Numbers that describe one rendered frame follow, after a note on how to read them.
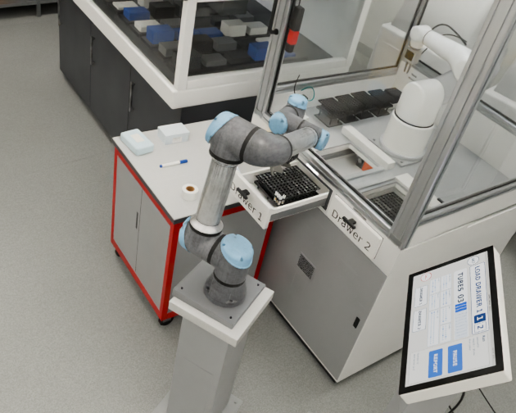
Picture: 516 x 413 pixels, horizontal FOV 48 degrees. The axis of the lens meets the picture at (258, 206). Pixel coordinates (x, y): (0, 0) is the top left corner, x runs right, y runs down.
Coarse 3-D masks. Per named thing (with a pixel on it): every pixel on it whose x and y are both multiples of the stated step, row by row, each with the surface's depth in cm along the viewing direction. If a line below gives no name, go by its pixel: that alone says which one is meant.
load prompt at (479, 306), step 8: (480, 264) 186; (472, 272) 186; (480, 272) 183; (472, 280) 183; (480, 280) 180; (472, 288) 180; (480, 288) 178; (472, 296) 177; (480, 296) 175; (472, 304) 175; (480, 304) 172; (472, 312) 172; (480, 312) 170; (472, 320) 170; (480, 320) 167; (488, 320) 165; (472, 328) 167; (480, 328) 165; (488, 328) 163
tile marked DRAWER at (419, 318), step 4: (424, 308) 187; (416, 312) 188; (420, 312) 187; (424, 312) 185; (416, 316) 186; (420, 316) 185; (424, 316) 184; (416, 320) 185; (420, 320) 184; (424, 320) 182; (416, 324) 183; (420, 324) 182; (424, 324) 181; (412, 328) 183; (416, 328) 182; (420, 328) 181; (424, 328) 180; (412, 332) 182
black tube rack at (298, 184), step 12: (288, 168) 255; (276, 180) 245; (288, 180) 252; (300, 180) 248; (312, 180) 250; (264, 192) 243; (288, 192) 240; (300, 192) 242; (312, 192) 249; (276, 204) 237
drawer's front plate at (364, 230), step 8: (336, 200) 239; (328, 208) 244; (336, 208) 241; (344, 208) 236; (328, 216) 246; (336, 216) 242; (352, 216) 233; (336, 224) 243; (360, 224) 230; (344, 232) 240; (352, 232) 236; (360, 232) 232; (368, 232) 228; (376, 232) 227; (352, 240) 237; (360, 240) 233; (368, 240) 229; (376, 240) 225; (360, 248) 234; (368, 248) 230; (376, 248) 227
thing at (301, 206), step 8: (296, 160) 261; (264, 168) 251; (304, 168) 258; (248, 176) 247; (312, 176) 255; (320, 184) 251; (320, 192) 253; (328, 192) 247; (304, 200) 239; (312, 200) 242; (320, 200) 245; (280, 208) 232; (288, 208) 236; (296, 208) 239; (304, 208) 242; (312, 208) 246; (272, 216) 232; (280, 216) 235
